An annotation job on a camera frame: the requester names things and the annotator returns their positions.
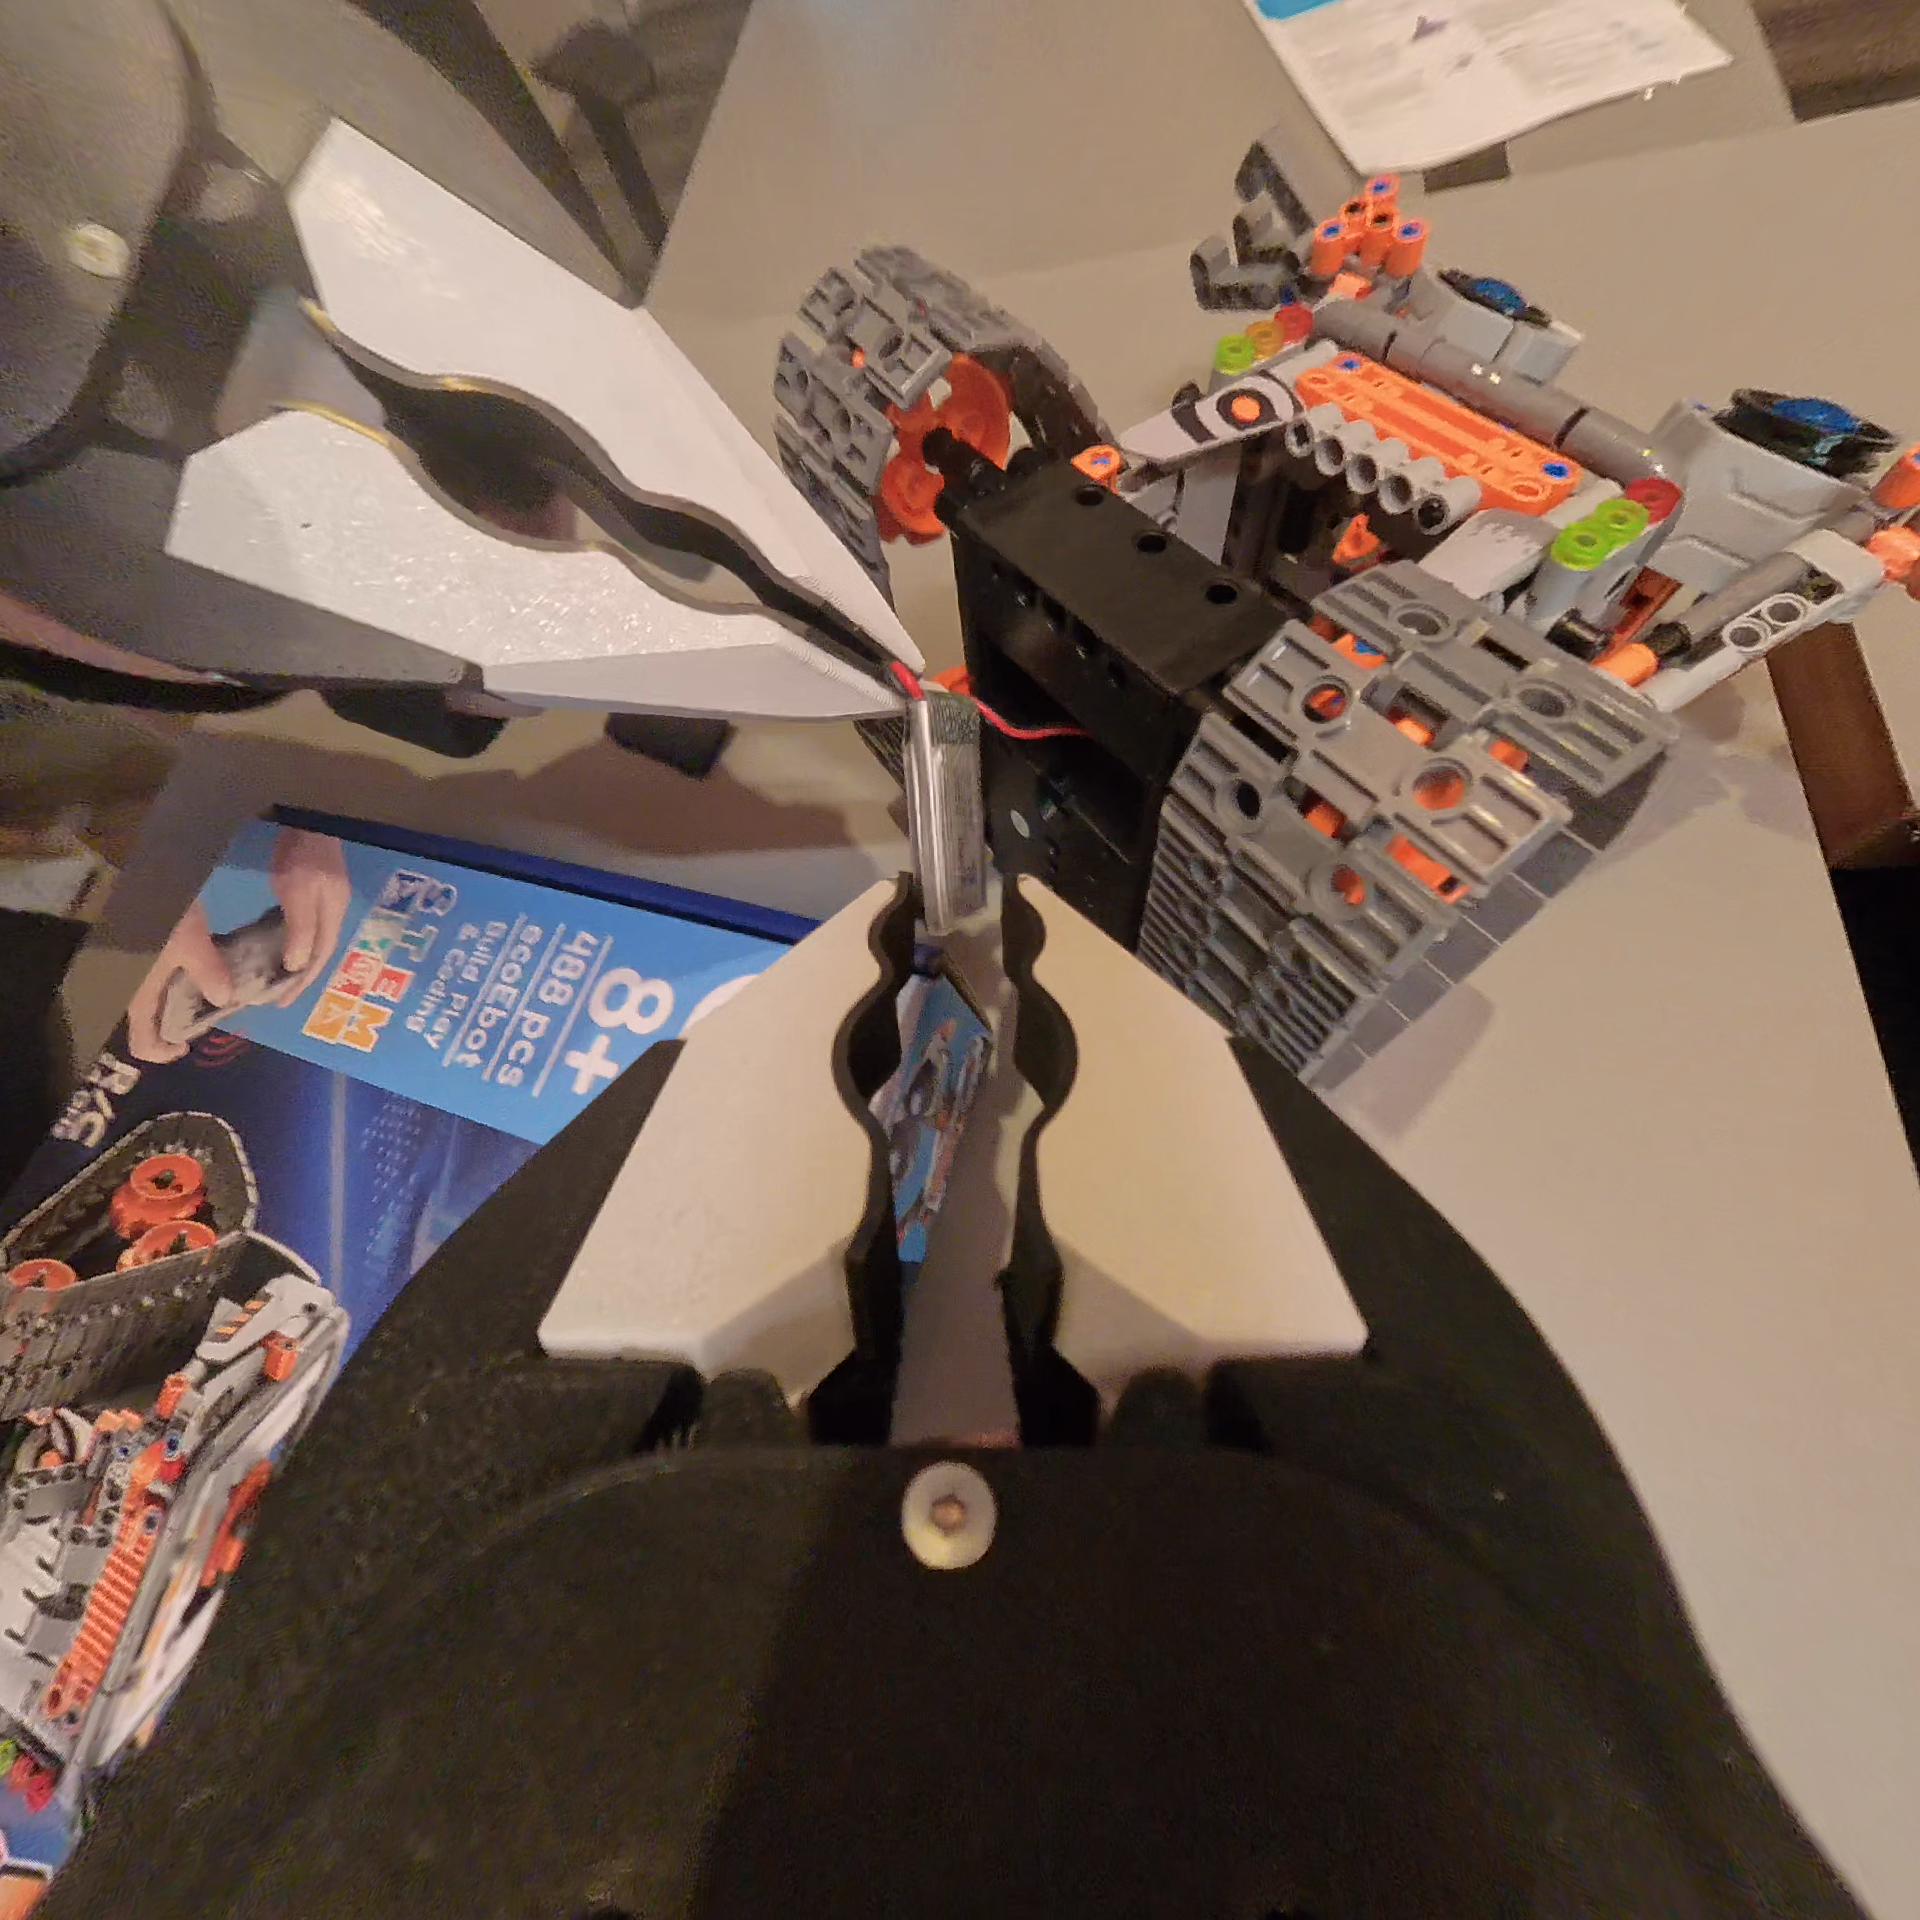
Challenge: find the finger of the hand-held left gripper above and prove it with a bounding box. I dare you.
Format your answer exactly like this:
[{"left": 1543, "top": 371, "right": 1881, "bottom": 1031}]
[
  {"left": 287, "top": 116, "right": 927, "bottom": 672},
  {"left": 164, "top": 409, "right": 905, "bottom": 726}
]

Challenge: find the small battery with red wires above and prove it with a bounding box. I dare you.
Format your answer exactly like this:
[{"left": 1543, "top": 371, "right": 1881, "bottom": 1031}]
[{"left": 887, "top": 661, "right": 1090, "bottom": 935}]

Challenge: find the blue robot kit box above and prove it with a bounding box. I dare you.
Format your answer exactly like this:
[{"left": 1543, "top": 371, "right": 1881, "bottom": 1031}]
[{"left": 0, "top": 805, "right": 995, "bottom": 1920}]

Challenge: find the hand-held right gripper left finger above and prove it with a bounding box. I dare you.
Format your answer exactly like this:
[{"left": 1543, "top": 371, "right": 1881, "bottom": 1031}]
[{"left": 540, "top": 875, "right": 917, "bottom": 1445}]

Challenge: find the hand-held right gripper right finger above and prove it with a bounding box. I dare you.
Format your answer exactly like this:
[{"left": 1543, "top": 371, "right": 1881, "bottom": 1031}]
[{"left": 1001, "top": 875, "right": 1373, "bottom": 1445}]

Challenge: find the blue header leaflet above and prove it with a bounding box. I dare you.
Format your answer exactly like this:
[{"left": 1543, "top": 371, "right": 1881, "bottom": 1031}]
[{"left": 1245, "top": 0, "right": 1734, "bottom": 175}]

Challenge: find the orange grey tracked brick robot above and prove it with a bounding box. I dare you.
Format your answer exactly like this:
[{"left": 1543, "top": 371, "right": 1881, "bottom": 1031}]
[{"left": 773, "top": 172, "right": 1920, "bottom": 1089}]

